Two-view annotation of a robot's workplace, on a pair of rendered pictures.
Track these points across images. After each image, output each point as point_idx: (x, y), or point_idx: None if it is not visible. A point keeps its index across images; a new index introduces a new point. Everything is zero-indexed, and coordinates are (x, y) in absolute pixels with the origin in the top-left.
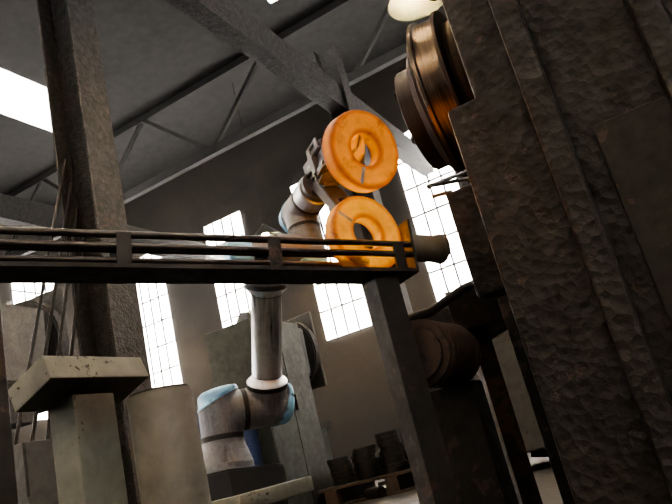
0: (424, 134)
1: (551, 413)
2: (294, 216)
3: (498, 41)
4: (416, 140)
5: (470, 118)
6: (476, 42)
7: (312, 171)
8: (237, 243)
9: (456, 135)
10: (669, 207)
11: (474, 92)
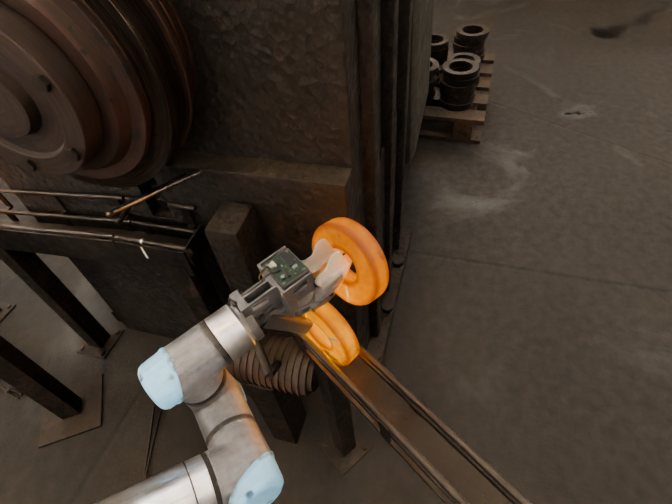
0: (97, 146)
1: (358, 333)
2: (217, 376)
3: (359, 112)
4: (87, 157)
5: (351, 187)
6: (354, 114)
7: (292, 310)
8: (278, 469)
9: (347, 205)
10: (380, 209)
11: (351, 163)
